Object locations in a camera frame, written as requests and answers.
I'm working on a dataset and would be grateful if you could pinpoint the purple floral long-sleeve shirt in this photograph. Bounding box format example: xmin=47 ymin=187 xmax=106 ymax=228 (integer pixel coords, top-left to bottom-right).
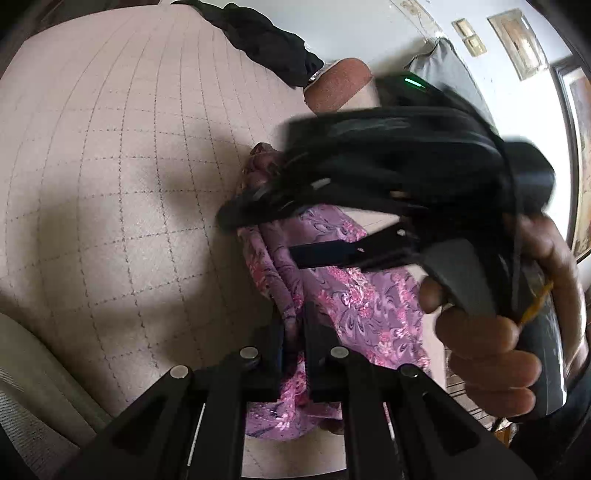
xmin=238 ymin=142 xmax=435 ymax=441

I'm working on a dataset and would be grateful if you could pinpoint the brown padded bolster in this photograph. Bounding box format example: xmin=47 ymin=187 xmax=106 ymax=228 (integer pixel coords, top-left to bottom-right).
xmin=302 ymin=58 xmax=376 ymax=115

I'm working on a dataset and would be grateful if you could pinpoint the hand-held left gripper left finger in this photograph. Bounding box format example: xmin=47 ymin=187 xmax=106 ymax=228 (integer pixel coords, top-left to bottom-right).
xmin=60 ymin=318 xmax=284 ymax=480

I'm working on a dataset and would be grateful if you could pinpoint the rectangular wall panel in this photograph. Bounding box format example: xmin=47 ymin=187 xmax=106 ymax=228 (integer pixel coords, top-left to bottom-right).
xmin=487 ymin=9 xmax=551 ymax=82

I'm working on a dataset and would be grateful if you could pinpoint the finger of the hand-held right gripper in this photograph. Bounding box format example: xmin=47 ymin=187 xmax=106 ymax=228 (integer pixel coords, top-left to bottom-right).
xmin=217 ymin=178 xmax=333 ymax=232
xmin=288 ymin=227 xmax=419 ymax=271

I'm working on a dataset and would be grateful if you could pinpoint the pink quilted bed mat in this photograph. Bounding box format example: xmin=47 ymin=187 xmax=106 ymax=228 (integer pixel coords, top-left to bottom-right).
xmin=0 ymin=2 xmax=462 ymax=480

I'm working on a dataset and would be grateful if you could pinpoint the person's right hand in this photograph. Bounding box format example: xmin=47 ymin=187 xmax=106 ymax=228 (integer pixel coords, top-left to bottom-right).
xmin=418 ymin=216 xmax=583 ymax=417

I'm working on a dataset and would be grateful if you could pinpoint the black cloth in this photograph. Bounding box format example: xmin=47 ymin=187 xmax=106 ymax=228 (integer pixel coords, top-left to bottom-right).
xmin=173 ymin=0 xmax=325 ymax=89

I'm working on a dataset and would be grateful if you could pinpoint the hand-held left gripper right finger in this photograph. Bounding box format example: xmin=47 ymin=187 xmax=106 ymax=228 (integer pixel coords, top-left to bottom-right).
xmin=302 ymin=305 xmax=527 ymax=480

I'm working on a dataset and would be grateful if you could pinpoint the yellow cord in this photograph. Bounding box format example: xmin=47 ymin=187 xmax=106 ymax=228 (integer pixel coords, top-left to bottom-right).
xmin=516 ymin=280 xmax=555 ymax=329

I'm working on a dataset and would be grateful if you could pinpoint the grey pillow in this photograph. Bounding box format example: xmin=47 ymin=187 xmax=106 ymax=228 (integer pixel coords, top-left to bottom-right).
xmin=406 ymin=37 xmax=492 ymax=125

